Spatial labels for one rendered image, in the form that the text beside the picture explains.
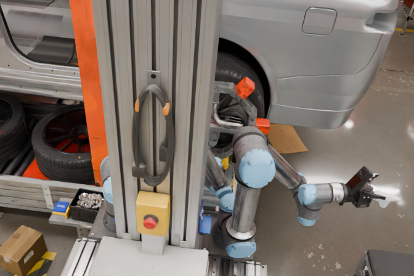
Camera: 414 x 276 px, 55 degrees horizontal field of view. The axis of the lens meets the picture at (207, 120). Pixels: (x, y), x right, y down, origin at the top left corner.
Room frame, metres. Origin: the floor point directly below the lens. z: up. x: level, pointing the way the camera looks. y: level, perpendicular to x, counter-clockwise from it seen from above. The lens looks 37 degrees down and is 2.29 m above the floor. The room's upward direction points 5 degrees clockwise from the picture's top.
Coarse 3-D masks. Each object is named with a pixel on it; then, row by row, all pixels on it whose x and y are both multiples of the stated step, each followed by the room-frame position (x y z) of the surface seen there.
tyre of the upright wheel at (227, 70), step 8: (224, 56) 2.10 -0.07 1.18; (232, 56) 2.14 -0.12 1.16; (216, 64) 2.00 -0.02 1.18; (224, 64) 2.01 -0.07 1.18; (232, 64) 2.04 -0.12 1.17; (240, 64) 2.08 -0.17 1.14; (216, 72) 1.94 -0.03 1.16; (224, 72) 1.94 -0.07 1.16; (232, 72) 1.95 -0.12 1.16; (240, 72) 1.99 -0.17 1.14; (248, 72) 2.05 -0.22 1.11; (216, 80) 1.94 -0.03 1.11; (224, 80) 1.94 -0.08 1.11; (232, 80) 1.93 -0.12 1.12; (240, 80) 1.93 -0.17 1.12; (256, 80) 2.07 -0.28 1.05; (256, 88) 1.97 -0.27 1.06; (248, 96) 1.93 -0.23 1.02; (256, 96) 1.93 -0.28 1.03; (256, 104) 1.93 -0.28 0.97
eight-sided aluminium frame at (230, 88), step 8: (216, 88) 1.85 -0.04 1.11; (224, 88) 1.85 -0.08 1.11; (232, 88) 1.85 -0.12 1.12; (232, 96) 1.85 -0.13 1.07; (240, 104) 1.85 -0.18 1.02; (248, 104) 1.85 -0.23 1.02; (248, 112) 1.85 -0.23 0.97; (256, 112) 1.86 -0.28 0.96; (248, 120) 1.89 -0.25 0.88; (216, 152) 1.87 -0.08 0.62; (224, 152) 1.85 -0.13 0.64; (232, 152) 1.85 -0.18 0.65
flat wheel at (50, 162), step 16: (64, 112) 2.28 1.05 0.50; (80, 112) 2.33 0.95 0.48; (48, 128) 2.10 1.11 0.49; (64, 128) 2.25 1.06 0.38; (80, 128) 2.16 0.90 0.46; (32, 144) 1.92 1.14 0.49; (48, 144) 1.92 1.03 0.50; (80, 144) 1.98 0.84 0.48; (48, 160) 1.80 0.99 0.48; (64, 160) 1.79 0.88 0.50; (80, 160) 1.80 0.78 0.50; (48, 176) 1.81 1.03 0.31; (64, 176) 1.78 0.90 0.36; (80, 176) 1.78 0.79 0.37
